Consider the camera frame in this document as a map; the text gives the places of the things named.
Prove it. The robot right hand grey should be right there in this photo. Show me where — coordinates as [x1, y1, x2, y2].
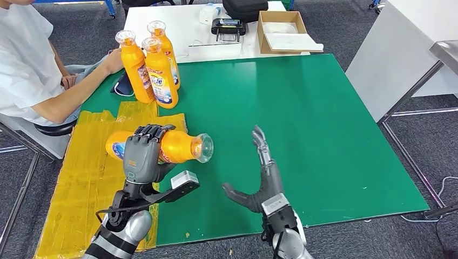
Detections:
[221, 125, 285, 214]

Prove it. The robot left hand grey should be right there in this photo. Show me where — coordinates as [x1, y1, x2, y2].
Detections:
[123, 124, 177, 185]

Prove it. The person's left hand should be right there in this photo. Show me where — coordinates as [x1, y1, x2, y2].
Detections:
[60, 74, 78, 91]

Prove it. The person's right hand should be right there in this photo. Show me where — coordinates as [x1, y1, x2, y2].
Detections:
[102, 48, 125, 76]

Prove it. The orange detergent bottle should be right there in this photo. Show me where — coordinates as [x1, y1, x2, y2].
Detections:
[142, 36, 179, 110]
[105, 129, 214, 165]
[147, 20, 181, 91]
[114, 30, 156, 104]

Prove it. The tablet with dark blue cover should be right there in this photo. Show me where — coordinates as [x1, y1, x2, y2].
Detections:
[111, 71, 134, 97]

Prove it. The person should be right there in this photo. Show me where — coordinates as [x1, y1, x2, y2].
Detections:
[0, 0, 125, 126]

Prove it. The black stool seat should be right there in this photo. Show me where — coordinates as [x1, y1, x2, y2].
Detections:
[33, 119, 78, 137]

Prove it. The green table mat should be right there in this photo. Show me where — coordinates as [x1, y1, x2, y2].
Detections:
[80, 53, 430, 247]

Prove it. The yellow taped cardboard sheet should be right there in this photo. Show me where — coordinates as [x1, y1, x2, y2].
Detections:
[33, 100, 188, 259]

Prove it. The black chair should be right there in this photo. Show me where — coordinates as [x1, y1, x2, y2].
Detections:
[120, 0, 177, 17]

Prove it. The blue metal rack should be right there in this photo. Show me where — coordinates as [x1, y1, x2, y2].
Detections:
[33, 0, 117, 18]

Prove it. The white bench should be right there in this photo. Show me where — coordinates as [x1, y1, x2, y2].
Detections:
[0, 112, 70, 160]

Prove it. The white table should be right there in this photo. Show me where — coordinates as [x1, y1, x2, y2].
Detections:
[123, 1, 311, 64]

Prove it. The flat white box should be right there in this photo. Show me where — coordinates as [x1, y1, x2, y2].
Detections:
[187, 42, 243, 63]

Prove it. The white plastic pack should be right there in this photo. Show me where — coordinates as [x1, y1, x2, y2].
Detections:
[199, 3, 221, 26]

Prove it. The black remote controller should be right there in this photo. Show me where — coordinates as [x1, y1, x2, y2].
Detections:
[211, 18, 247, 43]

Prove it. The black carrying case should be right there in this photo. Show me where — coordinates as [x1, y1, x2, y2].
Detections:
[221, 0, 269, 23]

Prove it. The white sheet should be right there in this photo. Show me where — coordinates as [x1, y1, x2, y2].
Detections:
[264, 32, 325, 52]

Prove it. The open cardboard box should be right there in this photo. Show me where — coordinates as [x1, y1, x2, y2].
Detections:
[257, 10, 325, 55]

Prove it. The white plastic bag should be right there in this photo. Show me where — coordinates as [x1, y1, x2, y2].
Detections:
[264, 22, 298, 35]

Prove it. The white cabinet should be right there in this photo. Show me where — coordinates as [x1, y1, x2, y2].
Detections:
[346, 0, 458, 123]

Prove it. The stainless steel table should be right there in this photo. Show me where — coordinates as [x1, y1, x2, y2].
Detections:
[377, 40, 458, 210]

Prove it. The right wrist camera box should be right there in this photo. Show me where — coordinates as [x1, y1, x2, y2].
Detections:
[261, 193, 291, 217]

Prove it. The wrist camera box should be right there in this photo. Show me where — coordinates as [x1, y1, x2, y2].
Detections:
[139, 170, 201, 205]
[261, 193, 291, 217]

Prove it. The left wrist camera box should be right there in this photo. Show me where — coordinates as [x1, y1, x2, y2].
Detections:
[139, 170, 201, 205]

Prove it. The metal frame leg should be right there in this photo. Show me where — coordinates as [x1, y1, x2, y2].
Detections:
[0, 120, 62, 251]

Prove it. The white floor cable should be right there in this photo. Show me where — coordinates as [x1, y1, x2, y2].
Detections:
[400, 176, 458, 224]

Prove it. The blue cart frame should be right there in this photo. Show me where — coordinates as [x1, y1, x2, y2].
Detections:
[367, 0, 384, 14]

